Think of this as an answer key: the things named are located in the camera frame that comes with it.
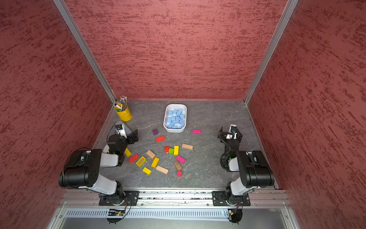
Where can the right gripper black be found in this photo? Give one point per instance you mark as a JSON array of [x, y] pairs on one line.
[[223, 136]]

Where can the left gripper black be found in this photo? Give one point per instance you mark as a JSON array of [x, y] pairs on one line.
[[136, 137]]

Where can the white plastic tub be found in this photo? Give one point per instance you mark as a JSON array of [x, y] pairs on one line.
[[172, 107]]

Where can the yellow block under arm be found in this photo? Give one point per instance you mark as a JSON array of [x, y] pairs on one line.
[[127, 153]]

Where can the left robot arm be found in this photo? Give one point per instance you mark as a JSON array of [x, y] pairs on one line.
[[82, 168]]

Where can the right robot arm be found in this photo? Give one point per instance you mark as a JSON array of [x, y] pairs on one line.
[[253, 168]]

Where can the grey glasses case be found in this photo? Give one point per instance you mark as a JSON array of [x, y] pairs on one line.
[[128, 131]]

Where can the red block left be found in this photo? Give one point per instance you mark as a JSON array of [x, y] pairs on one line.
[[133, 158]]

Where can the tan block left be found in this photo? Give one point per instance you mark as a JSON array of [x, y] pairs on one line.
[[151, 154]]

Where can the yellow pencil bucket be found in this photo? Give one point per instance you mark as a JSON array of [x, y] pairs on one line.
[[124, 115]]

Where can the striped yellow block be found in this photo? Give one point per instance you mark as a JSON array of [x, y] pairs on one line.
[[140, 161]]

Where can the red long block upper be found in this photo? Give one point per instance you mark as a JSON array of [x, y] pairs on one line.
[[159, 139]]

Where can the tape roll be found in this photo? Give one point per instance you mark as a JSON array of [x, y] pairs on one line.
[[106, 149]]

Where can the pencils in bucket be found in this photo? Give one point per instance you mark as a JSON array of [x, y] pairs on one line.
[[123, 102]]

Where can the yellow long block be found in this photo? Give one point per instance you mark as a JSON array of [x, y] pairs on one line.
[[155, 162]]

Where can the yellow block bottom left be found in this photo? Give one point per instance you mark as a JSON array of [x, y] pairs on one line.
[[147, 171]]

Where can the magenta block top right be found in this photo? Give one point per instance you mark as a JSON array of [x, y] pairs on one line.
[[196, 131]]

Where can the magenta block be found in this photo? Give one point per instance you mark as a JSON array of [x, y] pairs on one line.
[[196, 131], [180, 159]]

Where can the yellow upright block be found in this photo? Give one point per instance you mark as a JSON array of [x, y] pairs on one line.
[[176, 150]]

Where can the tan long block bottom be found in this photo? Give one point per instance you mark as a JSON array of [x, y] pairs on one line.
[[161, 169]]

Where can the tan block right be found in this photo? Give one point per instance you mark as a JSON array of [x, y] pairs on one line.
[[186, 146]]

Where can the magenta block centre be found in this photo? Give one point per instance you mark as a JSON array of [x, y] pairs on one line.
[[180, 159]]

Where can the dark wood block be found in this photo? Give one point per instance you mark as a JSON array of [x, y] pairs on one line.
[[177, 165]]

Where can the red cylinder block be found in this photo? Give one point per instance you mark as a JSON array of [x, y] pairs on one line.
[[179, 173]]

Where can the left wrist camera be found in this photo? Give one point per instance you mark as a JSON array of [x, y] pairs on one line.
[[120, 128]]

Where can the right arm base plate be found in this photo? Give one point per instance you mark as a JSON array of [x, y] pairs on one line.
[[223, 198]]

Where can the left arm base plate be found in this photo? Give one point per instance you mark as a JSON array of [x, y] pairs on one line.
[[128, 198]]

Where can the aluminium front rail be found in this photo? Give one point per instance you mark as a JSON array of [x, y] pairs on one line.
[[205, 198]]

